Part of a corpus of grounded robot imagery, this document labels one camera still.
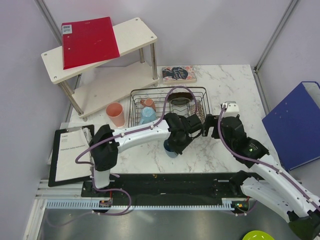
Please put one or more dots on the pink patterned ceramic mug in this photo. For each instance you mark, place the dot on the pink patterned ceramic mug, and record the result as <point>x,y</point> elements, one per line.
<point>148,103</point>

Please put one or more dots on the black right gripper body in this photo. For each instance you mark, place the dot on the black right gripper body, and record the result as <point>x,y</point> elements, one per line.
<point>211,121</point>

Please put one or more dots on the paperback book with dark cover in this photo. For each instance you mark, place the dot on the paperback book with dark cover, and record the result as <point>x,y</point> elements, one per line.
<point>176,75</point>

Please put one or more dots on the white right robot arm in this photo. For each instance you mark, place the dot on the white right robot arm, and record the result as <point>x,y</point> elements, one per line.
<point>284,195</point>

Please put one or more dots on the brown patterned ceramic bowl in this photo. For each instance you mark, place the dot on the brown patterned ceramic bowl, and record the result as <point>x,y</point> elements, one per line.
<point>198,110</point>

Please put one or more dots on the red folder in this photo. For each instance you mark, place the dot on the red folder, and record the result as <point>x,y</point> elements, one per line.
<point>87,42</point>

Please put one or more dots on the black wire dish rack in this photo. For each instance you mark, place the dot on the black wire dish rack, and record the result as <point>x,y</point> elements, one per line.
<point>160,96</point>

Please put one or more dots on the small blue cup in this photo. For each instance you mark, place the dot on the small blue cup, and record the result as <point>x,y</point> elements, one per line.
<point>168,150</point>

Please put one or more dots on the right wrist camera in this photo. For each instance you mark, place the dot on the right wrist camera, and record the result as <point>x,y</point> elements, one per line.
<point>231,109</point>

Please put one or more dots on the black clipboard with paper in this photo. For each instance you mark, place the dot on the black clipboard with paper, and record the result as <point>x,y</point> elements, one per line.
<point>68,144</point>

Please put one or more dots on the white slotted cable duct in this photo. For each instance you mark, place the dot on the white slotted cable duct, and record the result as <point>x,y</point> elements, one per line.
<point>224,204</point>

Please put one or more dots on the tall pink plastic cup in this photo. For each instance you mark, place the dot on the tall pink plastic cup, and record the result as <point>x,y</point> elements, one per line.
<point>115,112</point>

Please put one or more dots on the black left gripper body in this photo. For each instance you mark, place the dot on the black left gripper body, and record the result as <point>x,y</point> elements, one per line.
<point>179,146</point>

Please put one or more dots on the green plastic bowl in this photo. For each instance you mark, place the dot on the green plastic bowl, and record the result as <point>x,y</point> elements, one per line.
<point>257,235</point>

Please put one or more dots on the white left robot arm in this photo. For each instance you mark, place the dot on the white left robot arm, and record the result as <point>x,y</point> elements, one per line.
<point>108,143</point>

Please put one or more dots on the dark brown plate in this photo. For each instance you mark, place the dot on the dark brown plate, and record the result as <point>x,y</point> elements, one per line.
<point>180,98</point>

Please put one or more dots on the white two-tier shelf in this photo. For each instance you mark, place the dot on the white two-tier shelf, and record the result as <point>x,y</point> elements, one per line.
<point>90,88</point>

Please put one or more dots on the blue ring binder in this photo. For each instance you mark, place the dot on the blue ring binder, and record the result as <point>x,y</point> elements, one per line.
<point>294,126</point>

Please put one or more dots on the light blue ceramic mug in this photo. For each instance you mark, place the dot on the light blue ceramic mug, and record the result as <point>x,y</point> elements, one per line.
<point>147,115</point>

